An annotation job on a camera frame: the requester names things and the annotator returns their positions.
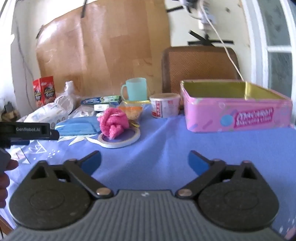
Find blue face mask pack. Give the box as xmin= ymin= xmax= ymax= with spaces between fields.
xmin=55 ymin=116 xmax=101 ymax=136

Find small white box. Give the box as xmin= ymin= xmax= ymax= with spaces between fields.
xmin=94 ymin=103 xmax=110 ymax=112

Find pink fluffy scrunchie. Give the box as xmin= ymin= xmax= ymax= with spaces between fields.
xmin=97 ymin=108 xmax=130 ymax=140

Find person's left hand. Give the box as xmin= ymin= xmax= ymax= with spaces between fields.
xmin=0 ymin=160 xmax=19 ymax=208

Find white tissue pack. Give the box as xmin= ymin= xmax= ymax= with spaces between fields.
xmin=24 ymin=102 xmax=68 ymax=126

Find red snack box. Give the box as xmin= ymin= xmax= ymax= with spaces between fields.
xmin=33 ymin=76 xmax=56 ymax=108

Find bagged plastic lids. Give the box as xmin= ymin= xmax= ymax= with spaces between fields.
xmin=54 ymin=80 xmax=80 ymax=114

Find blue patterned tablecloth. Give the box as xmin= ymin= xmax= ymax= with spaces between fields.
xmin=7 ymin=106 xmax=295 ymax=239

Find pink macaron biscuit tin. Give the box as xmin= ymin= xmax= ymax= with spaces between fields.
xmin=180 ymin=80 xmax=292 ymax=133

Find toothpaste box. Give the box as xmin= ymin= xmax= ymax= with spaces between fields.
xmin=80 ymin=95 xmax=122 ymax=106

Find white red paper cup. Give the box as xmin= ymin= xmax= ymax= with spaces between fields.
xmin=149 ymin=93 xmax=181 ymax=118

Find wood pattern board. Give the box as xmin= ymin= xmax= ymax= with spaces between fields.
xmin=36 ymin=1 xmax=171 ymax=97

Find teal plastic mug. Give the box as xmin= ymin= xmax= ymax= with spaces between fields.
xmin=120 ymin=77 xmax=148 ymax=101

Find brown woven tray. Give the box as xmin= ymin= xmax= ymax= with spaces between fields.
xmin=162 ymin=46 xmax=241 ymax=93

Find white framed glass door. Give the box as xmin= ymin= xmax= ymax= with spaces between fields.
xmin=240 ymin=0 xmax=296 ymax=100

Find white power strip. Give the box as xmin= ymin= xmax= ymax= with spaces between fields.
xmin=180 ymin=0 xmax=215 ymax=33

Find white power cable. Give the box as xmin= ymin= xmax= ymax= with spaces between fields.
xmin=199 ymin=0 xmax=244 ymax=82

